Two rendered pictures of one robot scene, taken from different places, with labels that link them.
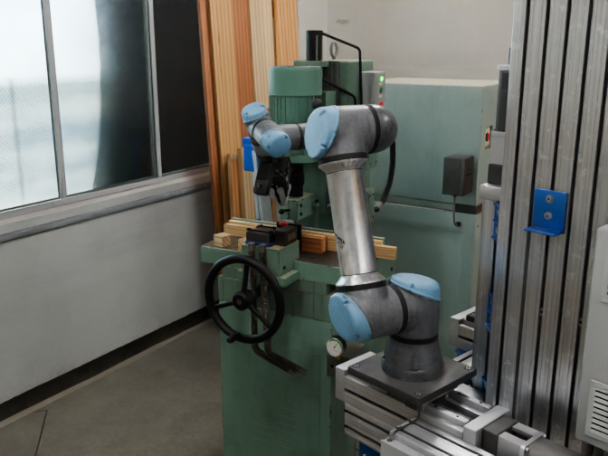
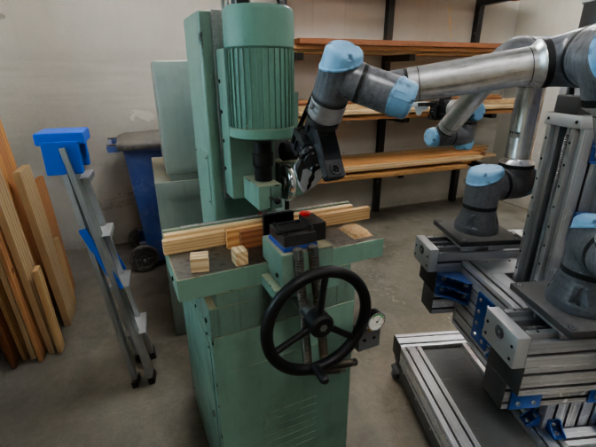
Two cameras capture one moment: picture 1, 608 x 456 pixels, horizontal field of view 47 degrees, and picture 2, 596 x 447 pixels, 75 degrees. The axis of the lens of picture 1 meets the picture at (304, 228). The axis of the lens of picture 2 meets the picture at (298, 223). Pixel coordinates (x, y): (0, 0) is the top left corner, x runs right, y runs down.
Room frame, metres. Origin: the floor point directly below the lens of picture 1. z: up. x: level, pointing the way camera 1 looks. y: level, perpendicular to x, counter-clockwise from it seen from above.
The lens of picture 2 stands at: (1.62, 0.83, 1.36)
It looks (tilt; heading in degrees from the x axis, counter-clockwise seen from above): 21 degrees down; 307
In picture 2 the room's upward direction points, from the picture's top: straight up
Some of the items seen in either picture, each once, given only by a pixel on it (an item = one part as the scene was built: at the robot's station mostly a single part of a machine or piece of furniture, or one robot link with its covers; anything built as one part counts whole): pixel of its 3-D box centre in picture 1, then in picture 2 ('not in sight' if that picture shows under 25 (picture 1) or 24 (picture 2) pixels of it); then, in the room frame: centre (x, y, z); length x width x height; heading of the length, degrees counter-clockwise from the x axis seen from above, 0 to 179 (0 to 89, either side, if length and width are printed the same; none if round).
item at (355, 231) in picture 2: not in sight; (355, 229); (2.14, -0.16, 0.91); 0.10 x 0.07 x 0.02; 152
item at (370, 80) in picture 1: (372, 94); not in sight; (2.56, -0.25, 1.40); 0.10 x 0.06 x 0.16; 152
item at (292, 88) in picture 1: (295, 114); (260, 75); (2.34, 0.03, 1.35); 0.18 x 0.18 x 0.31
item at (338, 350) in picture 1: (337, 347); (372, 321); (2.03, -0.10, 0.65); 0.06 x 0.04 x 0.08; 62
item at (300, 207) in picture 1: (299, 207); (262, 193); (2.36, 0.02, 1.03); 0.14 x 0.07 x 0.09; 152
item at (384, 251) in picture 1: (305, 240); (277, 227); (2.33, 0.00, 0.92); 0.66 x 0.02 x 0.04; 62
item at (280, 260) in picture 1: (270, 255); (296, 255); (2.17, 0.11, 0.92); 0.15 x 0.13 x 0.09; 62
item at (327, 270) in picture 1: (283, 261); (284, 258); (2.24, 0.07, 0.87); 0.61 x 0.30 x 0.06; 62
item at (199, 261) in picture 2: (222, 240); (199, 262); (2.34, 0.28, 0.92); 0.04 x 0.04 x 0.04; 49
